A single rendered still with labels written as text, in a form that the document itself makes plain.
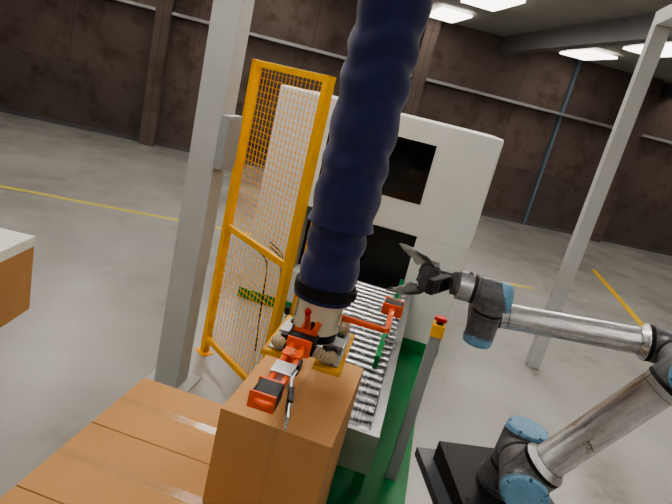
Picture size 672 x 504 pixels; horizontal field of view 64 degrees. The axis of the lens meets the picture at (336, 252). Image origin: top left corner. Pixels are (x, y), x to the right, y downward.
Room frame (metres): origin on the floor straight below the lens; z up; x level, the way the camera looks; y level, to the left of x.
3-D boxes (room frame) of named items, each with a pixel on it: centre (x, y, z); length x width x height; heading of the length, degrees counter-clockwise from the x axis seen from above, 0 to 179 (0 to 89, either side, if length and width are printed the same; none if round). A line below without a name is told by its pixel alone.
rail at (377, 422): (3.30, -0.54, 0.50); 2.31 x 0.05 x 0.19; 172
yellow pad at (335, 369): (1.84, -0.09, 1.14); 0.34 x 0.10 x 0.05; 173
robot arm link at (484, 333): (1.56, -0.49, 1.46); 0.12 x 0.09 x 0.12; 169
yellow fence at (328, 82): (3.29, 0.51, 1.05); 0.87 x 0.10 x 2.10; 44
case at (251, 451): (1.84, 0.01, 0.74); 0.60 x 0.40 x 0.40; 171
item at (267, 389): (1.26, 0.09, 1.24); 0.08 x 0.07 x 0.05; 173
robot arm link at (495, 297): (1.54, -0.48, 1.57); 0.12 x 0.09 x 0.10; 83
